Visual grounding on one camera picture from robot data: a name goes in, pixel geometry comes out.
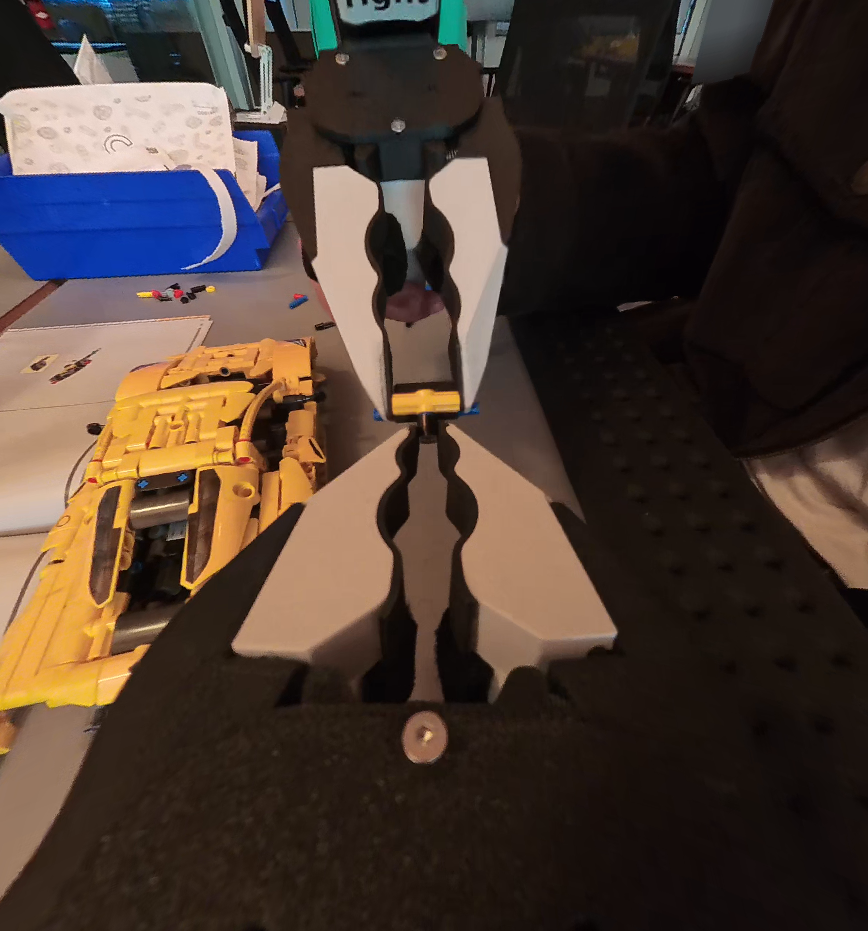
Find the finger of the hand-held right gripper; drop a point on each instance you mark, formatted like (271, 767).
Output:
(477, 254)
(343, 254)

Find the white shirt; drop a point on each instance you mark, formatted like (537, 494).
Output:
(841, 494)

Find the person's right forearm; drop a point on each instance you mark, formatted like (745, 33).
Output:
(601, 203)

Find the small black brick assembly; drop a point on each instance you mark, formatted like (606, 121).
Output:
(427, 429)

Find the building instruction booklet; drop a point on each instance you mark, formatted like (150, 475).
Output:
(41, 393)

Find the cluster of red black pins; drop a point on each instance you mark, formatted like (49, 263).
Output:
(172, 293)

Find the yellow toy brick car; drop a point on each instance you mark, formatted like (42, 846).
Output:
(187, 407)

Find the person's right hand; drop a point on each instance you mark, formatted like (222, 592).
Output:
(412, 304)

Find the white document stand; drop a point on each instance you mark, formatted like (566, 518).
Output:
(265, 80)

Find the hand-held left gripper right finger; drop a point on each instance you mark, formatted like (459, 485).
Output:
(543, 582)

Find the grey desk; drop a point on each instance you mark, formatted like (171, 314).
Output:
(77, 305)

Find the green container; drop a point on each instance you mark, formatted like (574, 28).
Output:
(321, 22)

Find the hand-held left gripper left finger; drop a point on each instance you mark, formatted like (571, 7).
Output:
(310, 582)

